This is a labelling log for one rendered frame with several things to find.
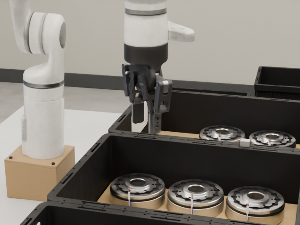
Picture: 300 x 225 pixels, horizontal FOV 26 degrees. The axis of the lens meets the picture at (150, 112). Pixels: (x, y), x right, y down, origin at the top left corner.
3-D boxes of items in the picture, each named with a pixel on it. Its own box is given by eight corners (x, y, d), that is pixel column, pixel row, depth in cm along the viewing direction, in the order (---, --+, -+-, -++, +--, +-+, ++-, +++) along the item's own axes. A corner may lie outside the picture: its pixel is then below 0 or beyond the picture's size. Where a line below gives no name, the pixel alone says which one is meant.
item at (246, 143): (239, 146, 121) (239, 140, 121) (240, 143, 123) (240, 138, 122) (249, 147, 121) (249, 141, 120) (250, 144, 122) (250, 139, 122)
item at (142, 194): (103, 195, 119) (103, 193, 118) (120, 173, 128) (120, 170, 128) (156, 202, 116) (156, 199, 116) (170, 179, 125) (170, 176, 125)
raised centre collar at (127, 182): (121, 189, 120) (121, 185, 120) (129, 177, 125) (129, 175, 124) (146, 192, 119) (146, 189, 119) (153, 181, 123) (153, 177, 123)
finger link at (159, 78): (147, 69, 108) (145, 81, 110) (160, 84, 105) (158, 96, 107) (160, 67, 110) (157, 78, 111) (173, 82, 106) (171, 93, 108)
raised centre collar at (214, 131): (210, 136, 145) (210, 134, 144) (212, 128, 149) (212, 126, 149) (231, 138, 144) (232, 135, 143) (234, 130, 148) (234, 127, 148)
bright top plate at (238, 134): (196, 142, 143) (196, 139, 143) (203, 126, 152) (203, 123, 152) (242, 145, 141) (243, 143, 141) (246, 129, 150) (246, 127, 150)
